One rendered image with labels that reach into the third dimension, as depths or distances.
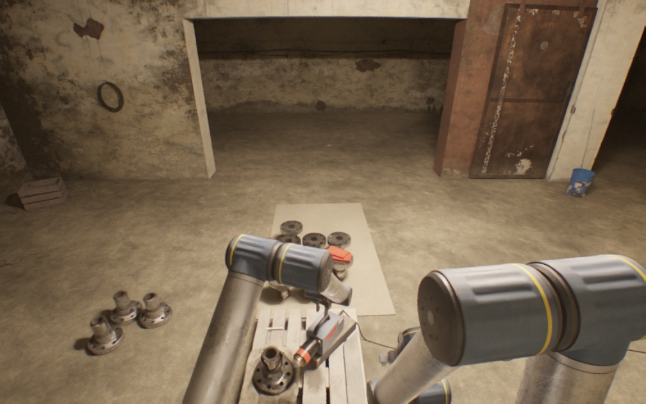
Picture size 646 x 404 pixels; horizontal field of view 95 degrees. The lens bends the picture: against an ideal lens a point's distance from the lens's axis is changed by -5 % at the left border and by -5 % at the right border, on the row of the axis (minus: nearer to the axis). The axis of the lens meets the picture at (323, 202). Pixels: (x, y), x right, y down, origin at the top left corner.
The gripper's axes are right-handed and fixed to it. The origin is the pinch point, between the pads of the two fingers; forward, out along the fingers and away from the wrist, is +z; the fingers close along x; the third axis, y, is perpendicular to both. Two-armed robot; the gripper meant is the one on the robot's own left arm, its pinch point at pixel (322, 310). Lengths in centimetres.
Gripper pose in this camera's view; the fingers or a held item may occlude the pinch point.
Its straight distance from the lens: 222.1
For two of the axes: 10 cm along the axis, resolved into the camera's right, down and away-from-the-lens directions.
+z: 0.0, 8.9, 4.6
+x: -8.3, -2.6, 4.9
